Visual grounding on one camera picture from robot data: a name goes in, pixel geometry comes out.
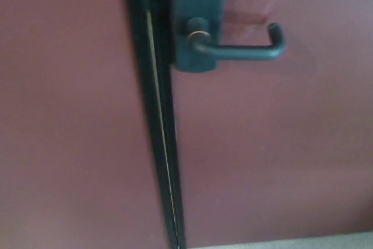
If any black door edge strip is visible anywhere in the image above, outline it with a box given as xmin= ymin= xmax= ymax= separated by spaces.
xmin=121 ymin=0 xmax=188 ymax=249

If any plain maroon door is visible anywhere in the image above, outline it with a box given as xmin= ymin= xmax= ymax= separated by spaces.
xmin=0 ymin=0 xmax=173 ymax=249

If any black metal lock plate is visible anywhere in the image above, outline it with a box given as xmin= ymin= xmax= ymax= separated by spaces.
xmin=171 ymin=0 xmax=226 ymax=73

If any black lever door handle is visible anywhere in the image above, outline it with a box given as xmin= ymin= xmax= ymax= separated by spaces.
xmin=178 ymin=17 xmax=287 ymax=62

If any maroon door with lock plate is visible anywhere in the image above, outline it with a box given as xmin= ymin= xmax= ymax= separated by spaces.
xmin=171 ymin=0 xmax=373 ymax=249

